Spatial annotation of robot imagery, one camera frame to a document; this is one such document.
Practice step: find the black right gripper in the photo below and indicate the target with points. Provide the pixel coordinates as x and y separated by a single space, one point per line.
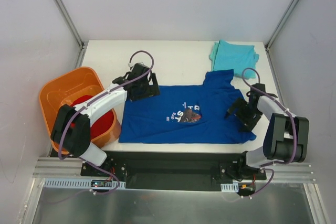
242 110

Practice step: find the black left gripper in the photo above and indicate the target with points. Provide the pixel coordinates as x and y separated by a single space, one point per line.
146 92

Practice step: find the blue printed t-shirt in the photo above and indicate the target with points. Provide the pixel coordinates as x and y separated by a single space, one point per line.
193 114

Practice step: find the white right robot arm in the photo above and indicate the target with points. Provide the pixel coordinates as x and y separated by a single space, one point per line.
286 138

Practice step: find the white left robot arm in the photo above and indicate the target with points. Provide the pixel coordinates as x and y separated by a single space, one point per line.
72 127

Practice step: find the folded teal t-shirt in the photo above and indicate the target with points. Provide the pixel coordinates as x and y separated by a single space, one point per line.
226 56

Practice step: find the red t-shirt in basket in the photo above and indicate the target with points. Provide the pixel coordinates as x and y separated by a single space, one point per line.
102 125

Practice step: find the orange plastic basket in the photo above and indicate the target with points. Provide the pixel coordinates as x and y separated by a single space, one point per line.
64 90

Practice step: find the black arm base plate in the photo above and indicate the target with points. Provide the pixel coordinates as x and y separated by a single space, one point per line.
179 171

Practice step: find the white cable duct right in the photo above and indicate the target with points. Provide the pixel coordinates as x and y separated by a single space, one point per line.
230 188

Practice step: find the white cable duct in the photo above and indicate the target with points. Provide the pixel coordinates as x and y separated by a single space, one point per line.
72 183
230 188

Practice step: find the aluminium front rail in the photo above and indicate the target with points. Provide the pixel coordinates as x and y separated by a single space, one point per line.
52 167

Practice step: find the white cable duct left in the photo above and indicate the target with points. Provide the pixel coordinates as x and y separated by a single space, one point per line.
72 183

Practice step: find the right aluminium frame post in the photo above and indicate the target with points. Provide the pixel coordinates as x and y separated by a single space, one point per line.
282 22

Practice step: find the aluminium frame post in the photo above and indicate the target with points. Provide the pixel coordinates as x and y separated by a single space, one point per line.
69 22
282 22

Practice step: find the left aluminium frame post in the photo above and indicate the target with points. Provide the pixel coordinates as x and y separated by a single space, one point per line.
69 22

